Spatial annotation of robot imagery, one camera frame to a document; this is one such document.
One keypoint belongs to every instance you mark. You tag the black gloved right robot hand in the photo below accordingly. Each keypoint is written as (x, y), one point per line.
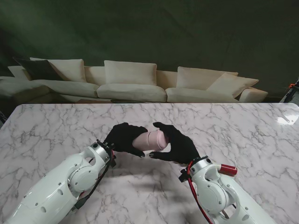
(182, 149)

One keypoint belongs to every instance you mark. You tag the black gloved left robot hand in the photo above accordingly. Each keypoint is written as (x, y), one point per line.
(121, 137)

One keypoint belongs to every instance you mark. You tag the pink thermos body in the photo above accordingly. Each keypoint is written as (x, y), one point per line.
(141, 141)

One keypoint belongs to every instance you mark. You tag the pink thermos lid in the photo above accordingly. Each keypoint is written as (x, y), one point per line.
(158, 140)

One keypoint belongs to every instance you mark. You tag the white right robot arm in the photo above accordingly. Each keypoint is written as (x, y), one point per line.
(217, 196)

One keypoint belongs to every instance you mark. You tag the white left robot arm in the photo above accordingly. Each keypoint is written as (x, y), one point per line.
(58, 189)

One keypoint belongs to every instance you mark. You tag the cream fabric sofa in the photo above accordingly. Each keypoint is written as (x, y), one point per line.
(130, 92)

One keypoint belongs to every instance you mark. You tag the cream sofa cushion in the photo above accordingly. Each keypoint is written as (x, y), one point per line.
(70, 70)
(129, 72)
(196, 77)
(233, 85)

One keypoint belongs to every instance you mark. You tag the dark brown sofa cushion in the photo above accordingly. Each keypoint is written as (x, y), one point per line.
(40, 70)

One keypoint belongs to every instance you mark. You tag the white stand with orange clamp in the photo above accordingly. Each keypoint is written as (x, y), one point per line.
(291, 86)

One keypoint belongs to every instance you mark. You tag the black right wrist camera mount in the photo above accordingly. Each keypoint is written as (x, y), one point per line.
(183, 176)

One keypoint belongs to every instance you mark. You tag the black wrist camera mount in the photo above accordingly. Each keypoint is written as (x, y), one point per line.
(183, 176)
(113, 163)

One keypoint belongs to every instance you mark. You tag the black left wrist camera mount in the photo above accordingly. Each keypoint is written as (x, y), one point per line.
(113, 163)

